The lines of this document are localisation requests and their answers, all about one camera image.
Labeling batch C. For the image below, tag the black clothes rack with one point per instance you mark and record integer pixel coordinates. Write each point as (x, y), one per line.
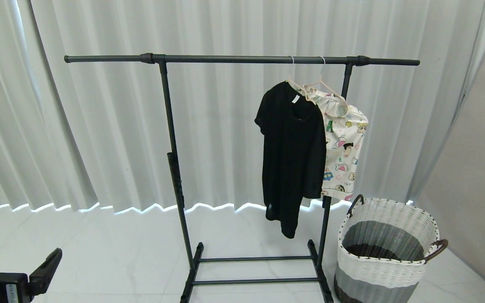
(225, 59)

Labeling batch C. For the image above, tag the white curtain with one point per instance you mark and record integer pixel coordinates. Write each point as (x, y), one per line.
(141, 126)

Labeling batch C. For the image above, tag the pink clothes hanger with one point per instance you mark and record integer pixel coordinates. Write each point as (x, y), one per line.
(333, 89)
(297, 89)

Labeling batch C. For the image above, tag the cream printed garment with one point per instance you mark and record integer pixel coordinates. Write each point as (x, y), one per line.
(343, 151)

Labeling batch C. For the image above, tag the white laundry basket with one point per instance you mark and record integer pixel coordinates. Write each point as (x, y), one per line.
(385, 269)

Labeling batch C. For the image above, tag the black t-shirt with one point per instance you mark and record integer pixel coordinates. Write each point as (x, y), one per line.
(293, 160)

